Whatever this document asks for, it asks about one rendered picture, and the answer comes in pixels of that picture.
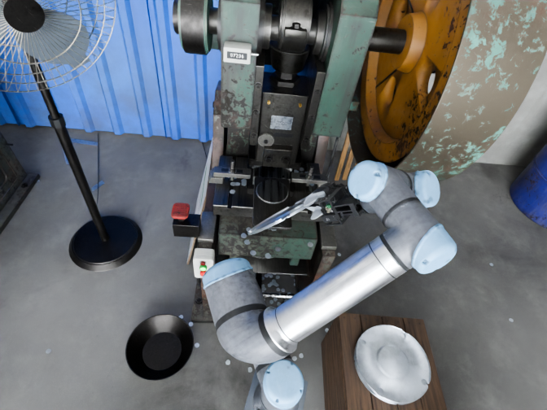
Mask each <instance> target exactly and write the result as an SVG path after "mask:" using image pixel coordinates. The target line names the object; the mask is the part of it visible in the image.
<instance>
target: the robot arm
mask: <svg viewBox="0 0 547 410"><path fill-rule="evenodd" d="M439 198H440V185H439V182H438V180H437V177H436V176H435V174H434V173H433V172H431V171H428V170H425V171H416V172H405V171H402V170H398V169H396V168H392V167H389V166H387V165H385V164H383V163H381V162H374V161H371V160H366V161H362V162H360V163H358V164H357V165H356V166H355V167H354V168H353V170H352V171H351V172H350V174H349V177H348V187H347V185H343V184H342V183H340V184H335V183H334V182H333V183H325V184H323V185H321V186H319V187H318V188H317V189H316V190H314V191H313V192H312V193H311V194H310V195H309V196H308V197H307V198H306V199H305V200H304V206H308V205H309V204H311V203H313V202H314V203H313V204H312V205H310V206H309V207H306V208H307V209H309V210H310V211H313V214H312V216H311V220H315V219H317V218H318V217H319V216H322V219H323V221H324V222H328V223H327V224H326V226H332V225H342V224H343V223H344V222H345V221H346V220H347V218H349V217H350V215H352V214H353V215H354V216H355V217H360V216H361V215H362V213H363V214H367V213H370V214H373V213H375V214H376V215H377V216H378V218H379V219H380V220H381V221H382V223H383V225H384V226H385V228H386V229H387V230H386V231H385V232H383V233H382V234H381V235H379V236H378V237H377V238H375V239H374V240H373V241H371V242H369V243H368V244H366V245H365V246H364V247H362V248H361V249H360V250H358V251H357V252H355V253H354V254H352V255H350V256H349V257H348V258H347V259H345V260H344V261H342V262H341V263H340V264H338V265H336V266H335V267H334V268H332V269H331V270H330V271H328V272H327V273H325V274H324V275H322V276H321V277H319V278H318V279H317V280H316V281H314V282H312V283H311V284H310V285H308V286H306V287H305V288H303V289H302V290H301V291H300V292H298V293H297V294H295V295H294V296H292V297H291V298H289V299H288V300H287V301H286V302H284V303H282V304H281V305H280V306H278V307H267V306H266V304H265V299H264V295H263V293H262V291H261V289H260V287H259V285H258V282H257V280H256V277H255V274H254V272H253V267H251V265H250V263H249V262H248V260H246V259H243V258H233V259H228V260H223V261H221V262H219V263H217V264H214V265H213V266H212V267H211V268H209V269H208V271H206V272H205V274H204V275H203V289H204V290H205V293H206V295H207V299H208V304H209V307H210V310H211V313H212V318H213V321H214V325H215V327H216V331H217V337H218V339H219V342H220V344H221V345H222V346H223V348H224V349H225V350H226V351H227V353H229V354H230V355H231V356H233V357H234V358H235V359H237V360H241V361H243V362H246V363H250V364H254V367H255V370H256V375H257V377H258V380H259V384H258V386H257V387H256V389H255V392H254V395H253V408H254V410H298V408H299V400H300V398H301V396H302V394H303V389H304V379H303V375H302V372H301V371H300V369H299V368H298V366H297V365H296V364H294V363H293V361H292V359H291V355H290V354H291V353H292V352H294V351H295V350H296V348H297V344H298V342H299V341H301V340H302V339H304V338H306V337H307V336H309V335H310V334H312V333H313V332H315V331H316V330H318V329H320V328H321V327H322V326H323V325H325V324H327V323H328V322H330V321H332V320H334V319H335V318H336V317H337V316H339V315H341V314H342V313H344V312H346V311H347V310H348V309H349V308H351V307H353V306H355V305H356V304H358V303H359V302H360V301H362V300H363V299H365V298H367V297H368V296H370V295H371V294H373V293H374V292H376V291H377V290H379V289H381V288H382V287H384V286H385V285H386V284H388V283H389V282H391V281H393V280H395V279H396V278H398V277H399V276H400V275H402V274H403V273H405V272H407V271H408V270H409V269H411V268H415V269H416V270H417V271H418V272H419V273H423V274H425V273H431V272H433V271H435V270H436V269H439V268H441V267H443V266H444V265H446V264H447V263H448V262H449V261H450V260H451V259H452V258H453V257H454V256H455V255H456V252H457V244H456V243H455V241H454V240H453V239H452V238H451V237H450V236H449V234H448V233H447V231H446V230H445V229H444V226H443V225H442V224H440V223H439V222H438V221H437V220H436V218H435V217H434V216H433V215H432V214H431V213H430V212H429V211H428V210H427V207H433V206H435V205H436V204H437V203H438V201H439ZM317 203H318V204H317ZM333 221H339V223H338V224H332V222H333Z"/></svg>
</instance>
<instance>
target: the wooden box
mask: <svg viewBox="0 0 547 410"><path fill-rule="evenodd" d="M376 325H392V326H395V327H397V328H400V329H402V330H403V331H404V332H405V333H407V334H410V335H411V336H412V337H413V338H415V339H416V340H417V342H418V343H419V344H420V345H421V347H422V349H423V350H424V351H425V353H426V355H427V358H428V360H429V364H430V367H431V381H430V382H429V384H428V389H427V391H426V393H425V394H424V395H423V396H422V397H421V398H420V399H417V400H416V401H414V402H412V403H408V404H405V405H399V404H396V405H395V404H391V403H387V402H384V401H382V400H381V399H379V398H377V397H376V396H375V395H373V394H372V393H371V392H370V391H369V390H368V389H367V388H366V387H365V385H364V384H363V383H362V381H361V379H360V378H359V376H358V374H357V370H356V367H355V363H354V362H355V360H354V350H355V346H356V344H357V341H358V339H359V337H360V336H361V335H362V334H363V333H364V332H365V331H366V330H367V329H369V328H371V327H374V326H376ZM322 370H323V384H324V398H325V410H447V407H446V404H445V401H444V395H443V392H442V389H441V385H440V379H439V377H438V373H437V370H436V366H435V361H434V358H433V355H432V351H431V346H430V343H429V339H428V336H427V331H426V327H425V324H424V321H423V319H413V318H402V317H393V316H373V315H363V314H360V315H359V314H353V313H342V314H341V315H339V316H337V317H336V318H335V320H334V321H333V323H332V325H331V327H330V328H329V330H328V332H327V334H326V336H325V337H324V339H323V340H322Z"/></svg>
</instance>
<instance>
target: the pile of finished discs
mask: <svg viewBox="0 0 547 410"><path fill-rule="evenodd" d="M354 360H355V362H354V363H355V367H356V370H357V374H358V376H359V378H360V379H361V381H362V383H363V384H364V385H365V387H366V388H367V389H368V390H369V391H370V392H371V393H372V394H373V395H375V396H376V397H377V398H379V399H381V400H382V401H384V402H387V403H391V404H395V405H396V404H399V405H405V404H408V403H412V402H414V401H416V400H417V399H420V398H421V397H422V396H423V395H424V394H425V393H426V391H427V389H428V384H429V382H430V381H431V367H430V364H429V360H428V358H427V355H426V353H425V351H424V350H423V349H422V347H421V345H420V344H419V343H418V342H417V340H416V339H415V338H413V337H412V336H411V335H410V334H407V333H405V332H404V331H403V330H402V329H400V328H397V327H395V326H392V325H376V326H374V327H371V328H369V329H367V330H366V331H365V332H364V333H363V334H362V335H361V336H360V337H359V339H358V341H357V344H356V346H355V350H354Z"/></svg>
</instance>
